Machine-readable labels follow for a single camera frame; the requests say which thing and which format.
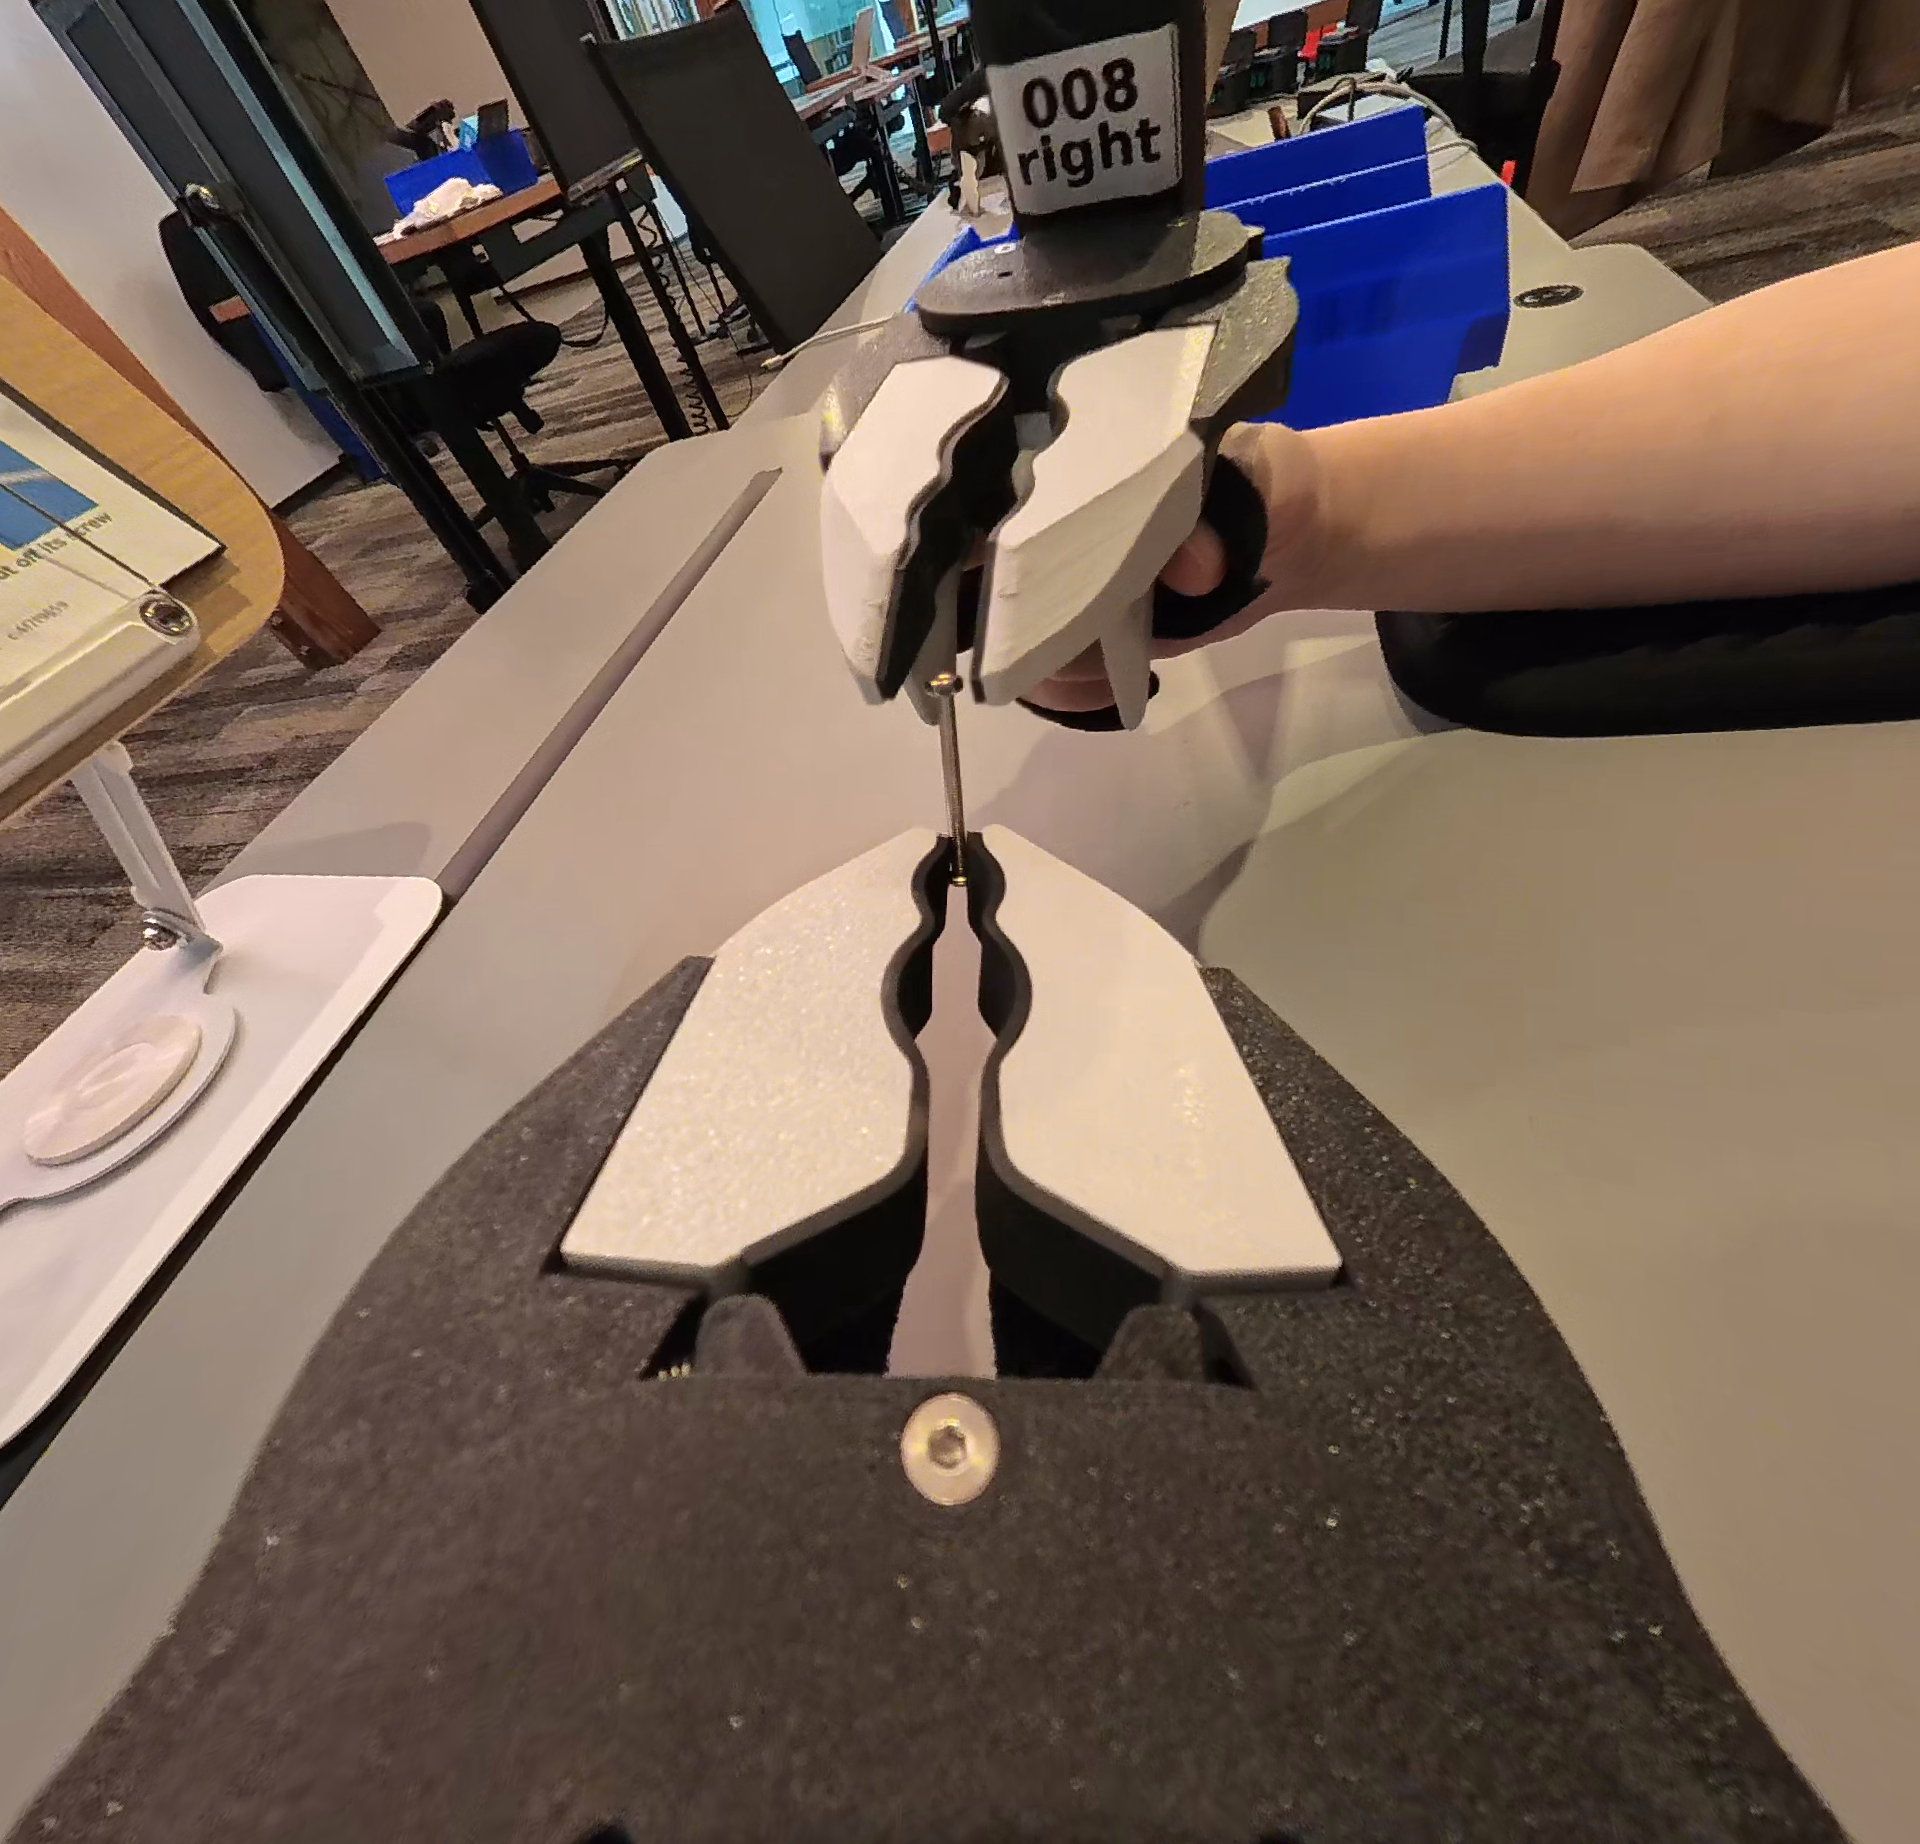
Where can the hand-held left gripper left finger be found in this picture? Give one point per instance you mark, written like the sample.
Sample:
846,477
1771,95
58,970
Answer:
751,1094

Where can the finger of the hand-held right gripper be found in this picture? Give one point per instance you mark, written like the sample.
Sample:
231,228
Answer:
876,524
1111,493

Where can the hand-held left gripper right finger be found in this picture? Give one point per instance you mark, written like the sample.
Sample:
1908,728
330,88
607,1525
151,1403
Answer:
1156,1109

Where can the long metal screw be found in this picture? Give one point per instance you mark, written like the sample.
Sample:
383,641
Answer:
952,766

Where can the blue plastic bin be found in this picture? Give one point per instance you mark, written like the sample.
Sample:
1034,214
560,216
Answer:
481,164
1380,314

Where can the person's right forearm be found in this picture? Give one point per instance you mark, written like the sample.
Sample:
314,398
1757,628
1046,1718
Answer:
1576,464

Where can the wooden desk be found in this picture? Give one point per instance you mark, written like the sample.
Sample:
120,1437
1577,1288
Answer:
525,208

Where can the person's right hand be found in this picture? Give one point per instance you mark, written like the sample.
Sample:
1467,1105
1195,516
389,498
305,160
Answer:
1321,524

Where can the black high-back chair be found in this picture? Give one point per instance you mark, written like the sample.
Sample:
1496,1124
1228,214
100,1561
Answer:
720,178

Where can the black office chair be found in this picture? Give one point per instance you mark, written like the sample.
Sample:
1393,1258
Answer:
481,358

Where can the white cloth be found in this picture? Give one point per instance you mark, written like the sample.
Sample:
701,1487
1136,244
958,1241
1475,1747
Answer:
441,206

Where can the black monitor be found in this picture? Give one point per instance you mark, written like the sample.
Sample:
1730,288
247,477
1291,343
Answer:
525,29

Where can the black wrist rest pad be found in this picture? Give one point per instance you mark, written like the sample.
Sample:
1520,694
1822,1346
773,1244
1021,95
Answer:
1651,675

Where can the tan coat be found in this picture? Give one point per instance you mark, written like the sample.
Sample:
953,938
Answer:
1725,29

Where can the wooden instruction board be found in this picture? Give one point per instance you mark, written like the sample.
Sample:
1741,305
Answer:
226,524

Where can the monitor on floor stand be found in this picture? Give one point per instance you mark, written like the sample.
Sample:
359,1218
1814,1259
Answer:
226,118

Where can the printed instruction sheet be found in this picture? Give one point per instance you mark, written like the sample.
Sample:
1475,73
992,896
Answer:
61,524

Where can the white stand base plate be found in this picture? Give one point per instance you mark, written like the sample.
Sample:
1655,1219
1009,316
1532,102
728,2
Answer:
330,959

